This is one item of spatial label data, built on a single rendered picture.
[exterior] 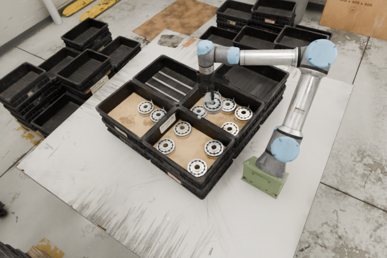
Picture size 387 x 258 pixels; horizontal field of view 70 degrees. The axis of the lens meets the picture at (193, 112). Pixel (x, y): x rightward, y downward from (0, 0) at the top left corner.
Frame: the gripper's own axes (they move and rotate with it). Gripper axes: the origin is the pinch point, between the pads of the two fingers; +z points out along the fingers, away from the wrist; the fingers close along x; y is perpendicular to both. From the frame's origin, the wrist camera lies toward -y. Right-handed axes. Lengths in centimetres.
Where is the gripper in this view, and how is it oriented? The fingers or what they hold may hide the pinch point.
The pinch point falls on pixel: (212, 99)
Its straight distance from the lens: 149.6
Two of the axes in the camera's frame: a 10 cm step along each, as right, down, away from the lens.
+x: 0.7, 7.1, -7.0
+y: -9.9, 1.2, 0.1
